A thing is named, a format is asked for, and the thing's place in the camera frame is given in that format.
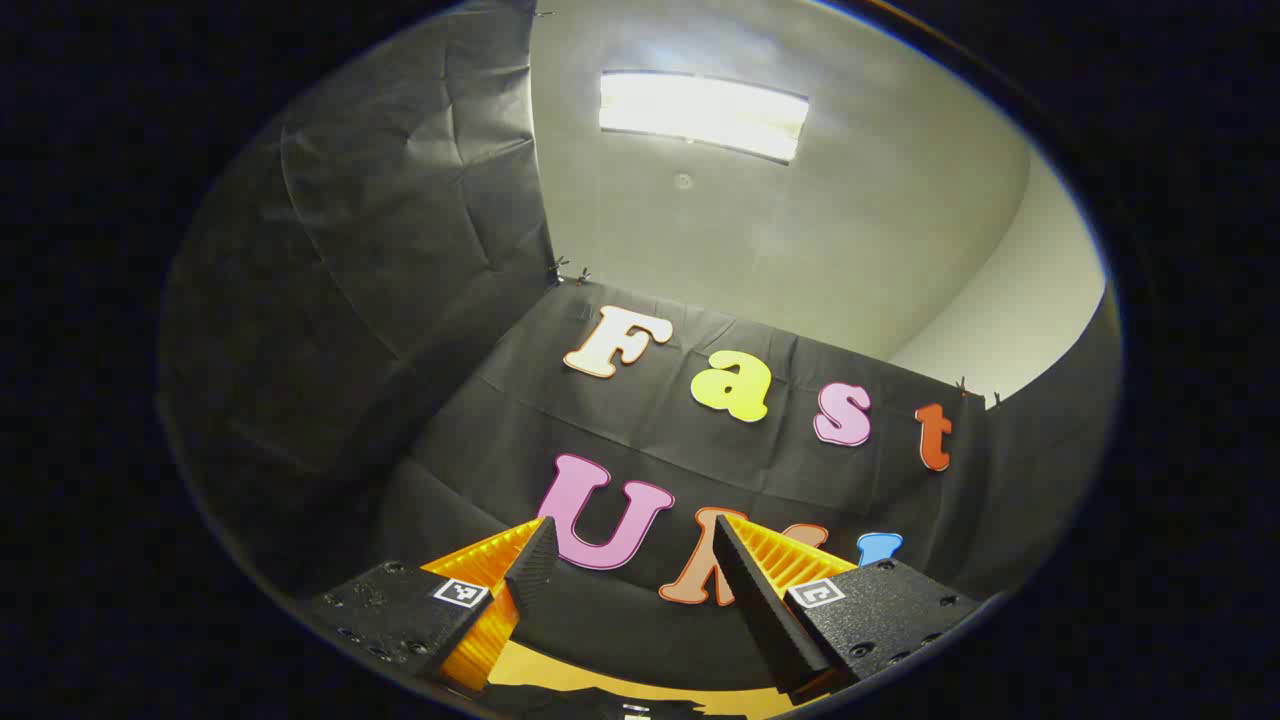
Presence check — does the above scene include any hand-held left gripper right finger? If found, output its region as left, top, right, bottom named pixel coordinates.
left=712, top=512, right=986, bottom=706

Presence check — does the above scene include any rectangular ceiling light panel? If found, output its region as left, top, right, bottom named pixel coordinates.
left=598, top=70, right=811, bottom=166

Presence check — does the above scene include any black backdrop cloth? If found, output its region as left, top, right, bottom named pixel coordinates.
left=158, top=0, right=1123, bottom=693

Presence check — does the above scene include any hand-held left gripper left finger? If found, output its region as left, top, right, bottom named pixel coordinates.
left=300, top=515, right=561, bottom=696

